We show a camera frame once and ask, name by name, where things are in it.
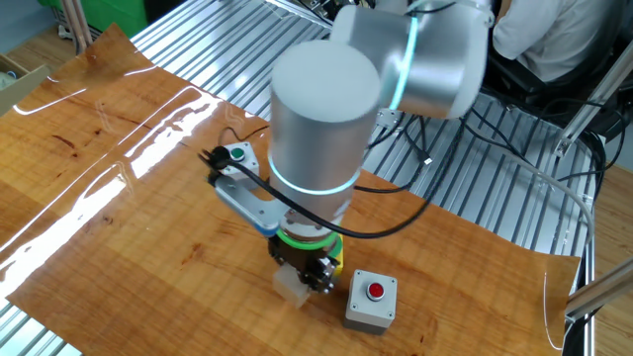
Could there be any pale wooden stick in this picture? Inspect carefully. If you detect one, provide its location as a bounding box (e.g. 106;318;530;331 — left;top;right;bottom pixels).
72;0;94;48
61;0;85;53

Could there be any small pale wooden block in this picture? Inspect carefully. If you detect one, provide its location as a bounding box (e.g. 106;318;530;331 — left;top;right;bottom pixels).
272;264;312;309

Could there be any slanted frame strut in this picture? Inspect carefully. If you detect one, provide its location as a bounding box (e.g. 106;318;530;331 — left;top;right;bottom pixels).
563;256;633;322
552;39;633;159

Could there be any small green button box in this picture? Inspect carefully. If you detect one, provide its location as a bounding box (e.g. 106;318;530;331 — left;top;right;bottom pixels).
216;141;261;180

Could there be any cardboard box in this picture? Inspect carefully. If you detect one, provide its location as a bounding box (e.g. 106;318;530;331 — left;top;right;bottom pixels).
0;52;51;118

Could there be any translucent hose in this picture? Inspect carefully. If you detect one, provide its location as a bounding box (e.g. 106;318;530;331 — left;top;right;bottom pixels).
489;152;597;248

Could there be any yellow box green mushroom button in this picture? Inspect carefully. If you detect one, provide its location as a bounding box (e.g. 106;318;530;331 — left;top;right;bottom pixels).
329;235;346;281

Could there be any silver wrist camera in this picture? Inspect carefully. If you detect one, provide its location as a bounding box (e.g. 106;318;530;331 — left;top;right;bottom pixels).
209;172;289;239

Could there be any person in light shirt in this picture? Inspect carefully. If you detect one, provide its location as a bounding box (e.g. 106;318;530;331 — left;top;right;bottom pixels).
492;0;630;83

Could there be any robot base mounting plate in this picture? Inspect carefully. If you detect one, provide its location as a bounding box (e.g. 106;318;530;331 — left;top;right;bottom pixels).
374;108;406;131

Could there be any black office chair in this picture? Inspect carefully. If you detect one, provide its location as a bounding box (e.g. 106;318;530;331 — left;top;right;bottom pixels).
482;29;633;137

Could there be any green adapter ring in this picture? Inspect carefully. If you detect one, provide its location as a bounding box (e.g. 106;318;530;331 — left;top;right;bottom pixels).
275;227;344;260

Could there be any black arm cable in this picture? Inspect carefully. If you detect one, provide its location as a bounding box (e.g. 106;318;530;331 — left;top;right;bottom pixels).
197;113;469;241

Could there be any green bin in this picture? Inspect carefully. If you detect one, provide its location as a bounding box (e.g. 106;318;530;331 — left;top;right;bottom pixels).
37;0;149;39

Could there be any grey box red button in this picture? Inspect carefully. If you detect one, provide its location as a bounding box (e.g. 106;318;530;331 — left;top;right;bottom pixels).
343;269;400;336

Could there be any wood grain mat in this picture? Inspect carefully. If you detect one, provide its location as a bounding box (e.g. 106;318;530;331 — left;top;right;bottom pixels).
0;22;581;356

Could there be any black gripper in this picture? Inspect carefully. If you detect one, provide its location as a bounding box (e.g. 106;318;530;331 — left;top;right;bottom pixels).
268;238;340;297

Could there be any long black cable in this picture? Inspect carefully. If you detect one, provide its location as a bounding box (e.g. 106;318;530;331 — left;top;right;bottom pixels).
464;107;534;167

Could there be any black USB cable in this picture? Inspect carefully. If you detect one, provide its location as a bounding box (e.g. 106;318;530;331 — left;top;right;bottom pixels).
403;116;434;167

